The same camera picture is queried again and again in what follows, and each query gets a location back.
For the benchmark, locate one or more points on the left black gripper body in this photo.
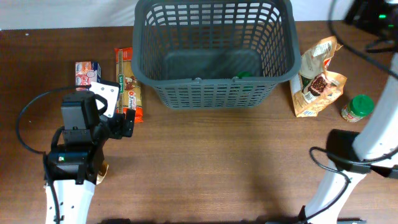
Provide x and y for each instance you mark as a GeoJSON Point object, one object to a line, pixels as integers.
{"type": "Point", "coordinates": [113, 127]}

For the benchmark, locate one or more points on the green lid jar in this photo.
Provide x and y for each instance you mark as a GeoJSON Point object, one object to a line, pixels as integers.
{"type": "Point", "coordinates": [358, 108]}
{"type": "Point", "coordinates": [244, 74]}

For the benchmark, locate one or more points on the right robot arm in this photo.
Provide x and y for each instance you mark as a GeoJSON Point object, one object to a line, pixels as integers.
{"type": "Point", "coordinates": [352, 155]}

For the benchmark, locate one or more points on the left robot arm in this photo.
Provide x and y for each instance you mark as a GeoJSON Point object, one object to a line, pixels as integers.
{"type": "Point", "coordinates": [76, 154]}

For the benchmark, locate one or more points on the orange spaghetti packet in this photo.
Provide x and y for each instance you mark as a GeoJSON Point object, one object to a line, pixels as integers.
{"type": "Point", "coordinates": [130, 95]}

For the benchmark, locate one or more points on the small brown paper packet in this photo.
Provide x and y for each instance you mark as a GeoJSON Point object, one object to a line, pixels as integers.
{"type": "Point", "coordinates": [102, 172]}

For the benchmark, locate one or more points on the Kleenex tissue multipack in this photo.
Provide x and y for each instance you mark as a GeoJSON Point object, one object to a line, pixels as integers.
{"type": "Point", "coordinates": [87, 72]}

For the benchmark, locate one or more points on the grey plastic basket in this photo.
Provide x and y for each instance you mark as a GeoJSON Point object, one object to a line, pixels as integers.
{"type": "Point", "coordinates": [190, 52]}

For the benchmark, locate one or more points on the brown snack bag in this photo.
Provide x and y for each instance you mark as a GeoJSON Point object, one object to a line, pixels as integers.
{"type": "Point", "coordinates": [315, 87]}

